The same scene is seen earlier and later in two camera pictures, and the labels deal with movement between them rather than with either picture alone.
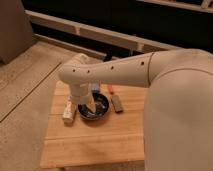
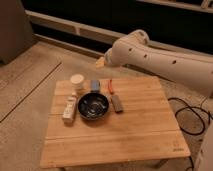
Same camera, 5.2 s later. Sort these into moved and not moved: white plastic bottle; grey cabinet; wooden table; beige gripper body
Moved: beige gripper body
Not moved: white plastic bottle; wooden table; grey cabinet
